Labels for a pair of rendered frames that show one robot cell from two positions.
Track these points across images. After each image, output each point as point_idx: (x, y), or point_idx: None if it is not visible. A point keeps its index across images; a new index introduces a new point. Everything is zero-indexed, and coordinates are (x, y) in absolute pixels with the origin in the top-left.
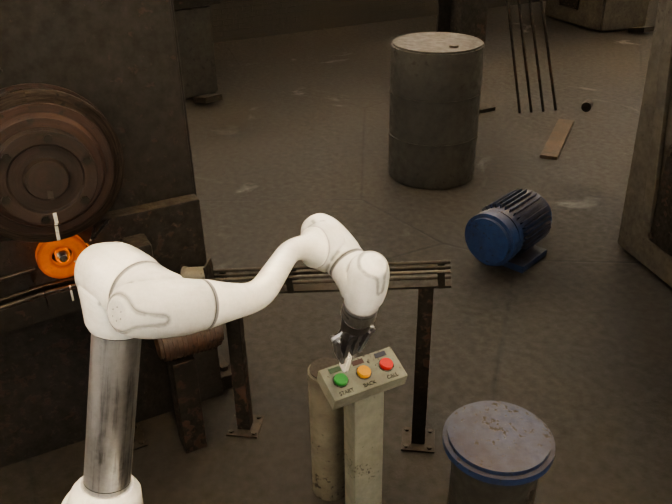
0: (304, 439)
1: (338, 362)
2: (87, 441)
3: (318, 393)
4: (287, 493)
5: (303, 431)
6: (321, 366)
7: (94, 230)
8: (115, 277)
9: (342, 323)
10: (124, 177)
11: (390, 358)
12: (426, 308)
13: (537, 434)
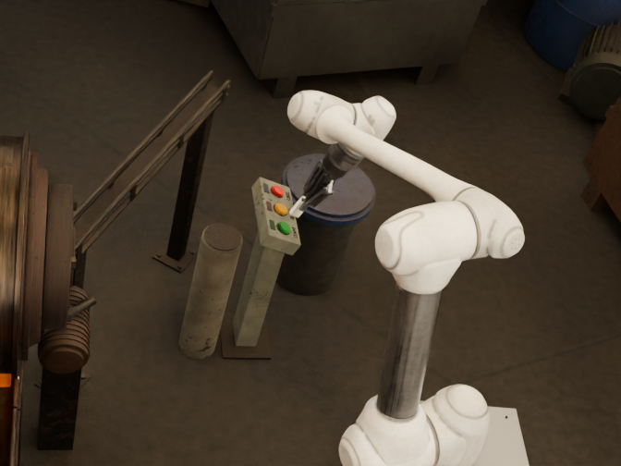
0: (117, 337)
1: (218, 225)
2: (414, 382)
3: (233, 261)
4: (185, 380)
5: (105, 334)
6: (217, 239)
7: None
8: (475, 228)
9: (336, 173)
10: None
11: (271, 185)
12: (208, 128)
13: None
